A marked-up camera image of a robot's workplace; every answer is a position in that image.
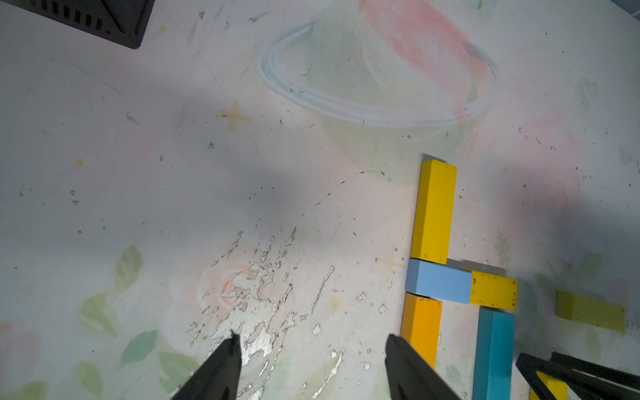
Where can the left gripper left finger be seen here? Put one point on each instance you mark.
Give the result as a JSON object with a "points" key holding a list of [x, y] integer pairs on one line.
{"points": [[219, 375]]}

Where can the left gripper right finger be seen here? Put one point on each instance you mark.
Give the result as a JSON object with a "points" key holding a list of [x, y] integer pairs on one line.
{"points": [[409, 376]]}

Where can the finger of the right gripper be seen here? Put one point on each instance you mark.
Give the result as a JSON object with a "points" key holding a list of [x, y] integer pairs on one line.
{"points": [[609, 381], [530, 367]]}

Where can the orange-yellow long block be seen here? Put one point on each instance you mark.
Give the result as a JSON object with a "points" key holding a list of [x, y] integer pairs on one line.
{"points": [[421, 326]]}

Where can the lemon yellow long block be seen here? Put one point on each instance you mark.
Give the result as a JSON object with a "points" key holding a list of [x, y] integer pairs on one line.
{"points": [[590, 311]]}

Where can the teal long block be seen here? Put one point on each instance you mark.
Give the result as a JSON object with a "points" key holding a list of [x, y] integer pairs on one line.
{"points": [[494, 355]]}

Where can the light blue short block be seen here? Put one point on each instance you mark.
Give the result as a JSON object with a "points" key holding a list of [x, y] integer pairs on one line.
{"points": [[431, 280]]}

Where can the small yellow short block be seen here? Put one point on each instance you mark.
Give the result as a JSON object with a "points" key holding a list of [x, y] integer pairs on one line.
{"points": [[493, 291]]}

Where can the bright yellow long block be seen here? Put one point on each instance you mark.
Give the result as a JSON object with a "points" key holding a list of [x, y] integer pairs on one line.
{"points": [[558, 388]]}

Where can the floral table mat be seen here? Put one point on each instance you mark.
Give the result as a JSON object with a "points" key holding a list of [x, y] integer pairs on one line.
{"points": [[253, 167]]}

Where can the black mesh file basket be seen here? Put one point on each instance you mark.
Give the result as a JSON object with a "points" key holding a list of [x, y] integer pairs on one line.
{"points": [[123, 22]]}

